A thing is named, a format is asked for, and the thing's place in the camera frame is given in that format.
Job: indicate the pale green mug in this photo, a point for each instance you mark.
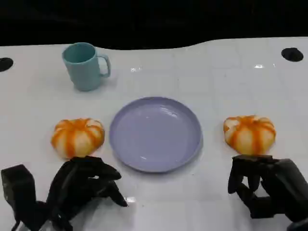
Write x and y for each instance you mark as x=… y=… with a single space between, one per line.
x=83 y=69

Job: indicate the orange white toy bread roll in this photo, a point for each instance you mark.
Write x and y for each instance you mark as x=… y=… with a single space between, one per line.
x=77 y=137
x=250 y=134

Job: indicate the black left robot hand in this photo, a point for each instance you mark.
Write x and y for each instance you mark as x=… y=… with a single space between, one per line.
x=72 y=183

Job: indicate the black backdrop curtain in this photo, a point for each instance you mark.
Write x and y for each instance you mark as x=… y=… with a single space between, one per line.
x=154 y=21

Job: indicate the lilac plate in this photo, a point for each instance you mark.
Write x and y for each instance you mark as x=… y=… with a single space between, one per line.
x=154 y=134

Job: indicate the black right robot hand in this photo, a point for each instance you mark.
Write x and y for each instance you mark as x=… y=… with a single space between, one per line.
x=284 y=187

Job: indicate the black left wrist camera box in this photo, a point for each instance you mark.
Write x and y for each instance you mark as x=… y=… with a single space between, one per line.
x=18 y=183

